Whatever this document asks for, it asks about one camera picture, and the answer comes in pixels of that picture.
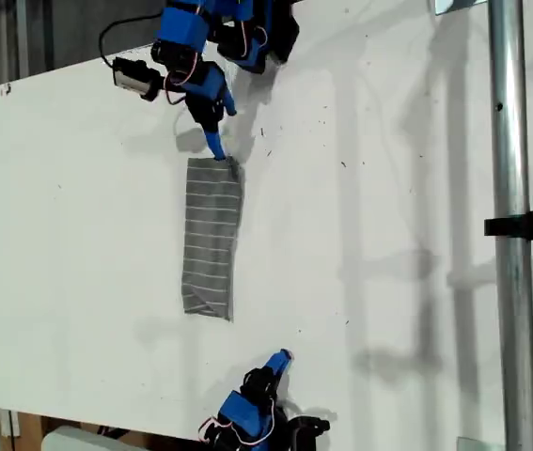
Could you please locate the steel post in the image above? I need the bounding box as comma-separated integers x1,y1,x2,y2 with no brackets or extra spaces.
485,0,533,451

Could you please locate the grey metal frame bar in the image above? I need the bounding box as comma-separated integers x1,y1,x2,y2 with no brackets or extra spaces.
41,0,56,71
14,0,30,80

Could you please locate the black camera cable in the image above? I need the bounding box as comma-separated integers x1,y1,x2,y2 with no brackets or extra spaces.
99,11,166,71

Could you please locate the black clamp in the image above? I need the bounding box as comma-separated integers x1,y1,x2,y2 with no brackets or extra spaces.
483,199,533,249

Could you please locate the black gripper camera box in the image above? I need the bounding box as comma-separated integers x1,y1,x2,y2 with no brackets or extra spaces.
112,55,150,95
289,415,332,451

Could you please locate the wooden board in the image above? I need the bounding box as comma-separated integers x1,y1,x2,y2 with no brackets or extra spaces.
11,412,46,451

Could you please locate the metal corner bracket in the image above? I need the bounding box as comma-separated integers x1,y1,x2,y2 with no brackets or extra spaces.
430,0,488,16

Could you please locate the black camera stalk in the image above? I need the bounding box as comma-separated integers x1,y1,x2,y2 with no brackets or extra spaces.
142,70,169,102

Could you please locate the grey striped towel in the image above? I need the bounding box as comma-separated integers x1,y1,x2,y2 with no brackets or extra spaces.
180,156,247,323

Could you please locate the white box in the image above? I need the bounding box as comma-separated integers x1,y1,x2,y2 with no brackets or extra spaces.
41,425,129,451

